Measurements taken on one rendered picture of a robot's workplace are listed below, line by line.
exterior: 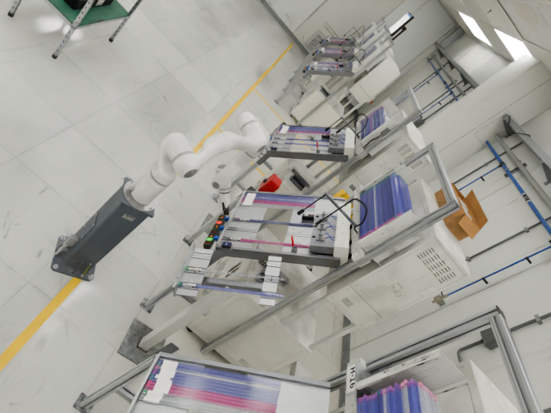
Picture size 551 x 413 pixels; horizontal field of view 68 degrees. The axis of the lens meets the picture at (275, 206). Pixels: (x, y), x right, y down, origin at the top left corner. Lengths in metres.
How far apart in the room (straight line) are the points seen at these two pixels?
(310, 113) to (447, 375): 5.69
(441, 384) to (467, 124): 4.16
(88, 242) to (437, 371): 1.83
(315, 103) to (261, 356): 4.71
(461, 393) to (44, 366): 1.89
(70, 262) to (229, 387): 1.32
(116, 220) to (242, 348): 1.23
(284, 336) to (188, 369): 1.07
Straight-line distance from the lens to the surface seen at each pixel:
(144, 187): 2.14
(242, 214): 2.67
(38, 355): 2.46
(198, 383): 1.74
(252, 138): 2.08
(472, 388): 1.57
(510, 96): 5.41
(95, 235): 2.41
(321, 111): 6.82
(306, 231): 2.49
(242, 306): 2.62
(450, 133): 5.39
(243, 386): 1.72
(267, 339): 2.78
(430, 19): 10.78
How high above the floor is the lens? 2.17
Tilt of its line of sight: 28 degrees down
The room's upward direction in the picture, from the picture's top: 53 degrees clockwise
